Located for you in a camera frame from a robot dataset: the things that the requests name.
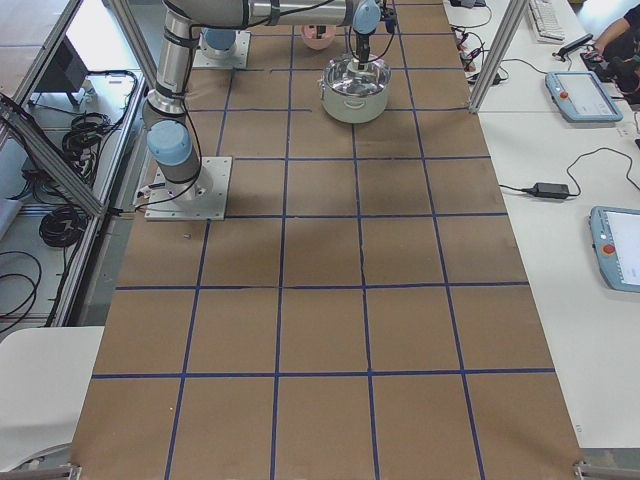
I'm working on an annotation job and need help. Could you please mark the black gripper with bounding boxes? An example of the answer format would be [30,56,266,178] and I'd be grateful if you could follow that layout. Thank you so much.
[355,31,371,70]

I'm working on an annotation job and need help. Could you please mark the glass pot lid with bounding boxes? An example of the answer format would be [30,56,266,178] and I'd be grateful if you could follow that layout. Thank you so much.
[322,54,391,97]

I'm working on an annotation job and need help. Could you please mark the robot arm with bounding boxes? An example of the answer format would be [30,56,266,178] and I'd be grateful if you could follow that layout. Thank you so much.
[143,1,394,215]

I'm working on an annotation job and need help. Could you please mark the pale green electric pot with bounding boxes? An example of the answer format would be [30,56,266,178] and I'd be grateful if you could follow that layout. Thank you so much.
[319,77,390,124]

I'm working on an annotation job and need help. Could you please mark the pink bowl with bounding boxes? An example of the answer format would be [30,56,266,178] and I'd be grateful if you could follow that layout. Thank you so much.
[301,25,336,50]

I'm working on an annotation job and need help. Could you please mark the white keyboard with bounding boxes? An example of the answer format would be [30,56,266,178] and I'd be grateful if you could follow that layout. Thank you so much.
[527,0,565,44]

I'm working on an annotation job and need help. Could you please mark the blue teach pendant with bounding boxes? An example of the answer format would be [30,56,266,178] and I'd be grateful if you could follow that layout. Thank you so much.
[544,71,623,123]
[589,206,639,293]

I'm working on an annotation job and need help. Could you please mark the black power adapter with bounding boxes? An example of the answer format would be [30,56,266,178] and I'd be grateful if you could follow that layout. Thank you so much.
[522,182,571,200]

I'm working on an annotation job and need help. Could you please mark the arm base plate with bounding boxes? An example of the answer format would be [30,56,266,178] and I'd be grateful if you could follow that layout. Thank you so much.
[193,28,251,70]
[144,157,233,221]

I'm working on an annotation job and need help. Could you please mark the aluminium frame post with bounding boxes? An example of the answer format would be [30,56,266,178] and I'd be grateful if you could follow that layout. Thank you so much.
[468,0,527,113]

